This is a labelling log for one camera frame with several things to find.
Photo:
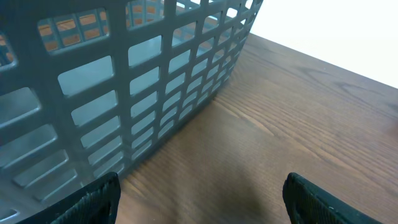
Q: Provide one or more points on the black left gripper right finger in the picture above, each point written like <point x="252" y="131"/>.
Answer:
<point x="307" y="203"/>

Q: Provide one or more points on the grey plastic shopping basket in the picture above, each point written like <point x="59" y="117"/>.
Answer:
<point x="89" y="88"/>

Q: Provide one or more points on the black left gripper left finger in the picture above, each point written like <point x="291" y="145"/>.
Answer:
<point x="95" y="203"/>

